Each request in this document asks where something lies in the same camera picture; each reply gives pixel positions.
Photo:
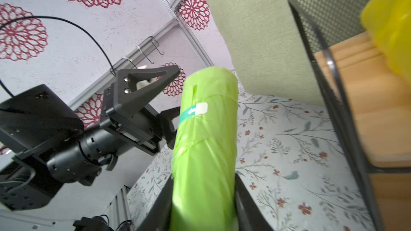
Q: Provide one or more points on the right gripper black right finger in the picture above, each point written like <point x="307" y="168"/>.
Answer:
<point x="249" y="216"/>

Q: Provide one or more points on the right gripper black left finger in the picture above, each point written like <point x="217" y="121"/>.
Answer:
<point x="158" y="218"/>

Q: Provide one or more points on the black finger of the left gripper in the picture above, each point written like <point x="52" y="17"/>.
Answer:
<point x="137" y="87"/>

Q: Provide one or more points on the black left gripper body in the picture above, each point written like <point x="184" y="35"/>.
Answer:
<point x="81" y="158"/>

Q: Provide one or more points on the green roll diagonal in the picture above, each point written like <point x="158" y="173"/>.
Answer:
<point x="205" y="153"/>

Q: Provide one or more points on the yellow roll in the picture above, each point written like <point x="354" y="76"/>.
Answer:
<point x="388" y="22"/>

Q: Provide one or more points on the green cushion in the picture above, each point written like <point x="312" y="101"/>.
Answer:
<point x="266" y="48"/>

